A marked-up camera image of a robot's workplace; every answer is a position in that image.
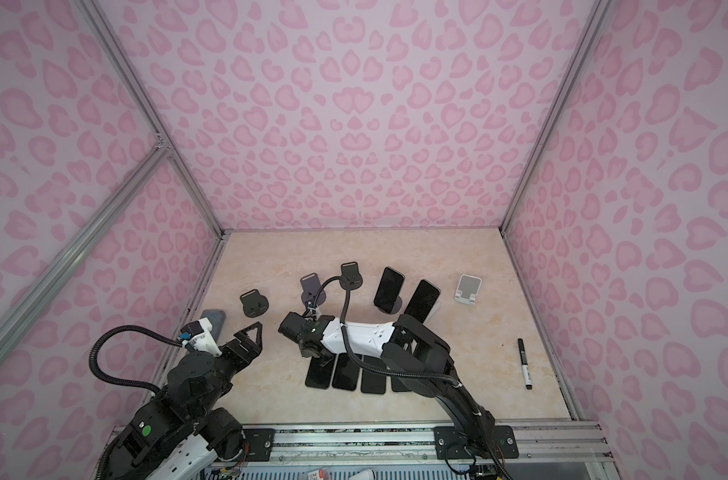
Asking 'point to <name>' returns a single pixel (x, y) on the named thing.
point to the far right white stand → (468, 287)
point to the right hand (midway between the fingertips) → (320, 338)
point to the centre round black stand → (350, 276)
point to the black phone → (373, 382)
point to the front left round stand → (254, 304)
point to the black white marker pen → (524, 364)
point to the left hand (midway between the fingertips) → (253, 328)
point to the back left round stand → (310, 284)
